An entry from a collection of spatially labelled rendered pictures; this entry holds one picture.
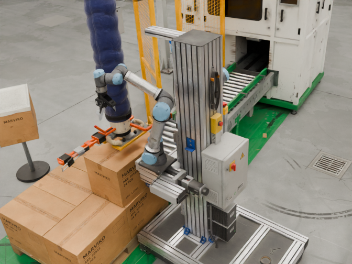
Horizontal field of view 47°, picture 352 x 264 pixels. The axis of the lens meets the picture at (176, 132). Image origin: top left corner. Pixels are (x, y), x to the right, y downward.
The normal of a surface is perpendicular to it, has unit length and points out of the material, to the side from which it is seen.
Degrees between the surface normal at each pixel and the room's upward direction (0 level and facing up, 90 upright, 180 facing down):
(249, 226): 0
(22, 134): 90
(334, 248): 0
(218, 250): 0
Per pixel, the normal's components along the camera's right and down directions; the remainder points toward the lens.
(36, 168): -0.07, -0.84
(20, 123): 0.34, 0.50
